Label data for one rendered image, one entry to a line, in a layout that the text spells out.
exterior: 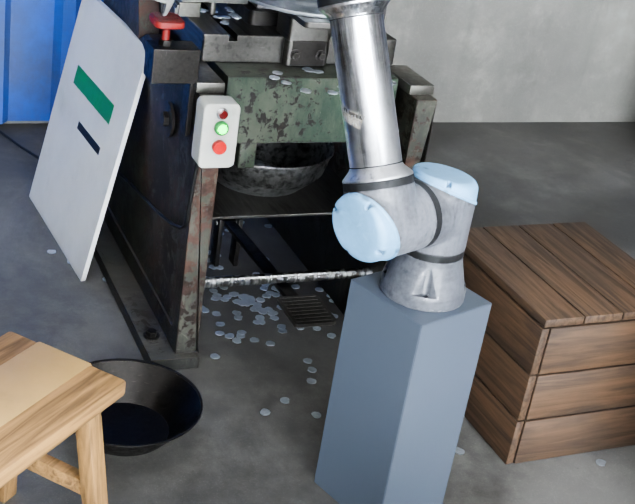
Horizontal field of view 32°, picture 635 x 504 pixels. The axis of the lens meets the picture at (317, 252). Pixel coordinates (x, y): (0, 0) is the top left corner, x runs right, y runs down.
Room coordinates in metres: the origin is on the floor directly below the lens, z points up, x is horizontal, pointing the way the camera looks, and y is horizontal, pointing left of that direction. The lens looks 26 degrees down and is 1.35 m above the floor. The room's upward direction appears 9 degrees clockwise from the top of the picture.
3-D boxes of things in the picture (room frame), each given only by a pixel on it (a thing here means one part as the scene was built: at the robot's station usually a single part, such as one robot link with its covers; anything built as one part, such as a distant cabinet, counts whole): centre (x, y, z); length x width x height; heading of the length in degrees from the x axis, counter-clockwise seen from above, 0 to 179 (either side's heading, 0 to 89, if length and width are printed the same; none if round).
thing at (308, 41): (2.33, 0.09, 0.72); 0.25 x 0.14 x 0.14; 27
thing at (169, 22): (2.13, 0.36, 0.72); 0.07 x 0.06 x 0.08; 27
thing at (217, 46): (2.49, 0.17, 0.68); 0.45 x 0.30 x 0.06; 117
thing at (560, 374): (2.19, -0.53, 0.18); 0.40 x 0.38 x 0.35; 27
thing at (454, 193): (1.76, -0.19, 0.62); 0.13 x 0.12 x 0.14; 137
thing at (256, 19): (2.49, 0.17, 0.72); 0.20 x 0.16 x 0.03; 117
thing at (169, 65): (2.14, 0.34, 0.62); 0.10 x 0.06 x 0.20; 117
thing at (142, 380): (1.84, 0.32, 0.04); 0.30 x 0.30 x 0.07
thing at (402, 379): (1.77, -0.19, 0.23); 0.18 x 0.18 x 0.45; 44
